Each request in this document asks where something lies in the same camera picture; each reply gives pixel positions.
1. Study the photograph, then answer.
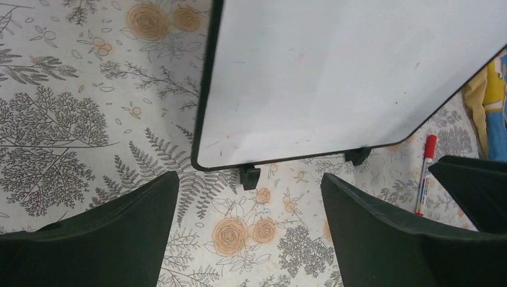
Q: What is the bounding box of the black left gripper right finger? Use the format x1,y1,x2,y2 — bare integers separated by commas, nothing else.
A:
320,173,506,286

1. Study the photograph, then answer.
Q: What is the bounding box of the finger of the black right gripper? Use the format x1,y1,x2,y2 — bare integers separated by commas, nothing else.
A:
429,155,506,234

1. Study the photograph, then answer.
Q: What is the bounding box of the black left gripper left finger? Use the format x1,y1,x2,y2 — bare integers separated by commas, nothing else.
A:
1,172,179,286

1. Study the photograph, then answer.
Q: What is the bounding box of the small black-framed whiteboard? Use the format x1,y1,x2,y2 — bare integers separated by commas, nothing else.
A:
191,1,506,190

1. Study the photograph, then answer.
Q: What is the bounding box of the blue yellow cartoon cloth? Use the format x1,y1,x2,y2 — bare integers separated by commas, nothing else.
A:
462,48,506,162

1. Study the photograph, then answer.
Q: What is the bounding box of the floral patterned table mat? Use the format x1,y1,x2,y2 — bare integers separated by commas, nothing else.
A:
1,1,482,286

